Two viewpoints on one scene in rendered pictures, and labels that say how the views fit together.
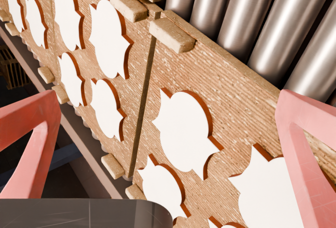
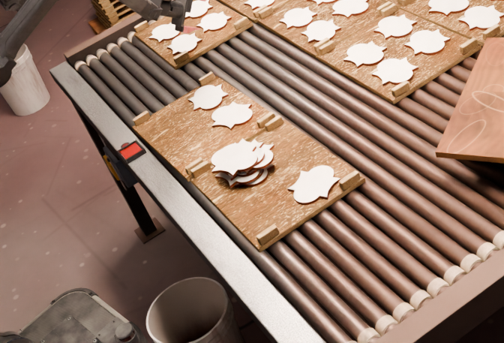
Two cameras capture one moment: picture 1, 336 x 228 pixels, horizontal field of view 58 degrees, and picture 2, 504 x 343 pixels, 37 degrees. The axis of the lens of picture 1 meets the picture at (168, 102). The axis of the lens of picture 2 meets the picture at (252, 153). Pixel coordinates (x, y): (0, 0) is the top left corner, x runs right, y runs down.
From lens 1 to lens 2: 2.60 m
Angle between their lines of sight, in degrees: 16
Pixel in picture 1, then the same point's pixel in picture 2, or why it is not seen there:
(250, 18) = (235, 45)
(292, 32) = (225, 52)
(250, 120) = (208, 40)
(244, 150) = (201, 38)
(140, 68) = (244, 10)
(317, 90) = (210, 55)
